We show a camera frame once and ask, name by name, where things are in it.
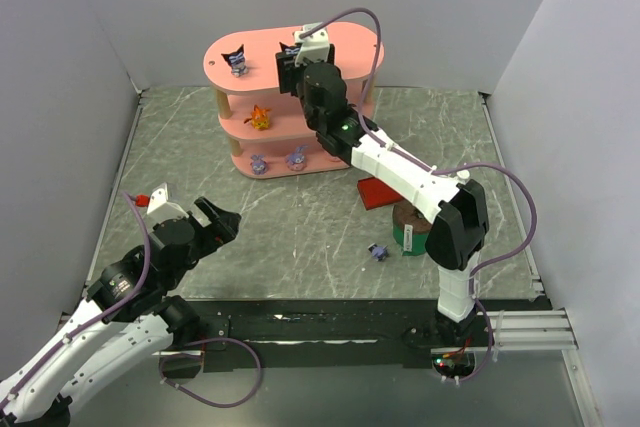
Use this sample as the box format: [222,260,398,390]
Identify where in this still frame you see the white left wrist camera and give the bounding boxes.
[146,182,187,224]

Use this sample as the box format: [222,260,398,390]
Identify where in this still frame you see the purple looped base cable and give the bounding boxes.
[157,334,263,407]

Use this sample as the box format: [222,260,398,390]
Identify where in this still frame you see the pink three-tier wooden shelf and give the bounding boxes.
[202,22,387,181]

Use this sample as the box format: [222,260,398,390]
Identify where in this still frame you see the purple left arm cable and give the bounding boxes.
[0,190,153,413]

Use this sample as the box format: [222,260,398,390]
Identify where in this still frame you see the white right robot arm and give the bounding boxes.
[275,52,489,342]

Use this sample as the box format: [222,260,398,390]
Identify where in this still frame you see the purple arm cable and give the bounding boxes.
[309,7,540,388]
[0,190,153,413]

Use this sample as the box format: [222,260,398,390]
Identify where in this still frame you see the orange pikachu figure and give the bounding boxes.
[243,105,271,130]

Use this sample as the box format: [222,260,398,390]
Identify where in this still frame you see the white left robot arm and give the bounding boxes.
[1,187,241,426]

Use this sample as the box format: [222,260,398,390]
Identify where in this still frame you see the aluminium rail frame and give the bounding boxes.
[59,308,579,356]

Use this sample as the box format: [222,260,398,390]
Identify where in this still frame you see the red flat box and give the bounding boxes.
[357,177,403,210]

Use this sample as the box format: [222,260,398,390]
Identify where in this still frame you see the small purple bunny figure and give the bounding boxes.
[250,154,269,176]

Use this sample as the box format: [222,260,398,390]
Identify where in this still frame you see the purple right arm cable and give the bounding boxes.
[309,7,540,388]

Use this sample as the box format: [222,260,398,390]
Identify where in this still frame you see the purple black figure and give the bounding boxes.
[221,44,249,77]
[279,42,301,57]
[368,243,389,262]

